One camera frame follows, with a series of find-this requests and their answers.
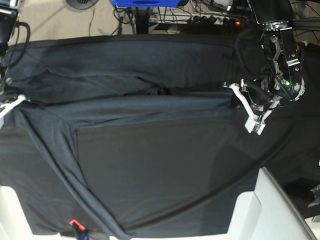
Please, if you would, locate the round grey floor base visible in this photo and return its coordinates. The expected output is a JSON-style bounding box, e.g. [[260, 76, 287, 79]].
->
[[66, 0, 98, 10]]

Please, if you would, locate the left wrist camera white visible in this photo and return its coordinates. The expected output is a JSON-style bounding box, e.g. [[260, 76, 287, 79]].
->
[[244, 118, 266, 136]]

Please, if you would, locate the white power strip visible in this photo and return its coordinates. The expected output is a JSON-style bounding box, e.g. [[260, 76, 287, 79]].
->
[[149, 12, 229, 25]]

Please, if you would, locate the red black clamp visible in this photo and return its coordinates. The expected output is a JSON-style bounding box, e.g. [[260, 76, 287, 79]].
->
[[296, 42, 306, 70]]

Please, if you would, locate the blue clamp bottom edge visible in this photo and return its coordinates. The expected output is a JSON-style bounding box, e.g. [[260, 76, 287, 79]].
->
[[69, 219, 91, 240]]

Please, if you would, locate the black stand post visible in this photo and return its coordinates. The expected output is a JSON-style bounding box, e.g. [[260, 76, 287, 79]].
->
[[134, 7, 154, 35]]

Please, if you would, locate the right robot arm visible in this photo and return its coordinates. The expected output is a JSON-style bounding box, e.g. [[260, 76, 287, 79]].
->
[[0, 0, 31, 124]]

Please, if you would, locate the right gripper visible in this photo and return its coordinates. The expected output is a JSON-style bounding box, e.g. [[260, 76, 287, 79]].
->
[[0, 94, 30, 120]]

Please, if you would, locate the black table cloth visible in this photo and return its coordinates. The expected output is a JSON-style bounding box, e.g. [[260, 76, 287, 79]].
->
[[0, 34, 320, 237]]

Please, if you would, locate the dark grey T-shirt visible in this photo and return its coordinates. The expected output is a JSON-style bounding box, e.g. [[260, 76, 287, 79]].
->
[[0, 41, 237, 238]]

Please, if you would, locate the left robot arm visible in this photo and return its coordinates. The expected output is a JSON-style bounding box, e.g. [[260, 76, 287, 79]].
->
[[225, 0, 306, 132]]

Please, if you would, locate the blue box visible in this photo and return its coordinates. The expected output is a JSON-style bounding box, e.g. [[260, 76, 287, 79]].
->
[[110, 0, 183, 8]]

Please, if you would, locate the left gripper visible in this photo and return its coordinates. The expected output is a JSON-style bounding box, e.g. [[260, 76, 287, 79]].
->
[[222, 78, 280, 123]]

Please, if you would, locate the white chair right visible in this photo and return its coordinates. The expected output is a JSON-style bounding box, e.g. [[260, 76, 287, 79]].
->
[[226, 167, 317, 240]]

